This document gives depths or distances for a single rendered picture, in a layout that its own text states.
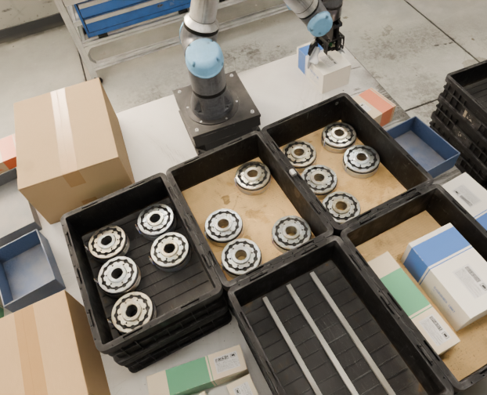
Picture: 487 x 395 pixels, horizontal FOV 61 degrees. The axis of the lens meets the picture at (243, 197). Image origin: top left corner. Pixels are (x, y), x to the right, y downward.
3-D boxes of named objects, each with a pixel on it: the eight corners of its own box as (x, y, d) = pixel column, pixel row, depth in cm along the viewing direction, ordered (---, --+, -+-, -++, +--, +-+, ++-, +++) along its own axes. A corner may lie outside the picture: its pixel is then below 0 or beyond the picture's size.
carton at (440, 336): (362, 273, 103) (366, 262, 98) (383, 262, 104) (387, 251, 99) (429, 362, 90) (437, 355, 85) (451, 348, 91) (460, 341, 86)
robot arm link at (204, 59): (193, 99, 134) (186, 66, 123) (187, 73, 142) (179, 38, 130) (229, 92, 135) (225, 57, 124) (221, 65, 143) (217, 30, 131)
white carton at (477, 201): (507, 237, 119) (522, 221, 112) (476, 256, 116) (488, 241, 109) (455, 190, 130) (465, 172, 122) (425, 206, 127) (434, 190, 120)
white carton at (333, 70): (296, 65, 170) (297, 46, 163) (322, 56, 172) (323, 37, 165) (322, 94, 159) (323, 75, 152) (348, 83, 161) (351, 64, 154)
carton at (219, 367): (156, 406, 102) (149, 402, 97) (153, 381, 105) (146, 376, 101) (249, 374, 104) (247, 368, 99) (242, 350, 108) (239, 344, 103)
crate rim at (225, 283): (165, 175, 117) (164, 170, 115) (259, 134, 123) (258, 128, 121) (225, 293, 95) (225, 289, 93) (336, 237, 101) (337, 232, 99)
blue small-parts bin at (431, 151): (453, 167, 135) (460, 153, 129) (417, 187, 131) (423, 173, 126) (410, 129, 145) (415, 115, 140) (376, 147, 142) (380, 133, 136)
